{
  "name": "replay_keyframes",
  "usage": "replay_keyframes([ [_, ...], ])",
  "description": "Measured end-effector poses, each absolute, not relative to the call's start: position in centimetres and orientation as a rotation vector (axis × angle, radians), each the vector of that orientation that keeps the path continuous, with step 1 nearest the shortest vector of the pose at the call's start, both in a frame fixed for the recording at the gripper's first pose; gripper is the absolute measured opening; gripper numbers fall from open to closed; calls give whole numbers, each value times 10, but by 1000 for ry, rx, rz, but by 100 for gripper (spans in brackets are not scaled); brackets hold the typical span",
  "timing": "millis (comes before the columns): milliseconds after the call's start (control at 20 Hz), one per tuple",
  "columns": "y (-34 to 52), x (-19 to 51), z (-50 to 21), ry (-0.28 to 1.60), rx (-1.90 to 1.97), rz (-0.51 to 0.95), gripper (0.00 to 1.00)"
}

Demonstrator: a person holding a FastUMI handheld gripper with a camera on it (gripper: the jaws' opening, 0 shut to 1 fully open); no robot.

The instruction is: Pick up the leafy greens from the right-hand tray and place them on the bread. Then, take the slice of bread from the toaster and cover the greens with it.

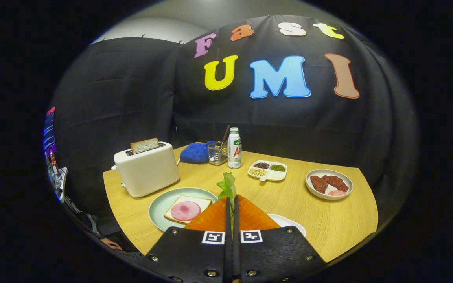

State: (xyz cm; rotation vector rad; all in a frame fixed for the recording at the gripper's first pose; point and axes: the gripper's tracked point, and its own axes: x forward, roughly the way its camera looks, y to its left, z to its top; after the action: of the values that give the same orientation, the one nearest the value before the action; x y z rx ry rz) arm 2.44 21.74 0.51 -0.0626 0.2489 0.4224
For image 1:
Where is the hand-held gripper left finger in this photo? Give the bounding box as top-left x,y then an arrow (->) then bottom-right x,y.
142,196 -> 233,283

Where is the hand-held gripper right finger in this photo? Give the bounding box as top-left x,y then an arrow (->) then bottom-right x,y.
232,195 -> 327,283

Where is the green lettuce leaf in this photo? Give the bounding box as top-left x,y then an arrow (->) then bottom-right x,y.
216,172 -> 237,213

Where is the plain toast bread slice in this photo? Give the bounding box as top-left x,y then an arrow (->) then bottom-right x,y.
130,138 -> 160,154

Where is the small white square plate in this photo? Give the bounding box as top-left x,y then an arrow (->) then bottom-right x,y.
268,214 -> 307,237

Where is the round pink ham slice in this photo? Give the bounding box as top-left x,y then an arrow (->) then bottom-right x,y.
171,201 -> 202,221

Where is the bread slice under ham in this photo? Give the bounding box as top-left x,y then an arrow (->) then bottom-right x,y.
164,195 -> 213,225

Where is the light green plate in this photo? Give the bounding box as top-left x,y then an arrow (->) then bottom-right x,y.
148,187 -> 219,232

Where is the white divided dish of beans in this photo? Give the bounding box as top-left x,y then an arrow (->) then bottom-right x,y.
247,160 -> 288,182

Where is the red meat slice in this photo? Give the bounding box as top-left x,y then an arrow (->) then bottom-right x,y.
322,175 -> 349,193
310,175 -> 329,194

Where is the white toaster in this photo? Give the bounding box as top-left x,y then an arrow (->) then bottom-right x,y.
113,141 -> 180,198

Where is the blue cloth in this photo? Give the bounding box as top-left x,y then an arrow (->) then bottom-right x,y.
179,141 -> 215,164

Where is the white bowl of meat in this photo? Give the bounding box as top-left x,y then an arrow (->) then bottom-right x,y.
305,169 -> 354,201

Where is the white bottle with green label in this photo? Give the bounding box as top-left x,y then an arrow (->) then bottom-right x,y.
227,127 -> 243,169

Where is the black backdrop cloth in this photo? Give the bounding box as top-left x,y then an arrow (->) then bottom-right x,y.
52,15 -> 420,221

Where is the metal wire utensil holder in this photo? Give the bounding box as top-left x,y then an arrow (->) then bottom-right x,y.
208,141 -> 229,166

